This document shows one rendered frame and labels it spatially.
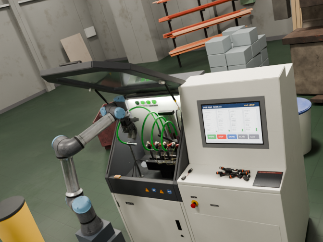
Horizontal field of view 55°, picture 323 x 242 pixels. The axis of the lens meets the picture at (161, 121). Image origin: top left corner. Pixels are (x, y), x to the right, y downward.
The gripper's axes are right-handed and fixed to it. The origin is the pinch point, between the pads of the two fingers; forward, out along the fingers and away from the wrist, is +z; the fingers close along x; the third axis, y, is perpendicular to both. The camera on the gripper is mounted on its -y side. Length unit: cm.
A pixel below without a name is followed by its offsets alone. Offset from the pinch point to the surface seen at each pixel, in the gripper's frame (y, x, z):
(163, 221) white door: 12, 9, 70
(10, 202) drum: 30, -171, 63
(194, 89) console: -24, 47, -26
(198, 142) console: -14.2, 44.2, 11.8
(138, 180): 11.2, -1.0, 31.2
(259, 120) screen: -17, 90, -3
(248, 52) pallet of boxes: -389, -21, 49
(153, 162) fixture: -9.2, 1.9, 28.4
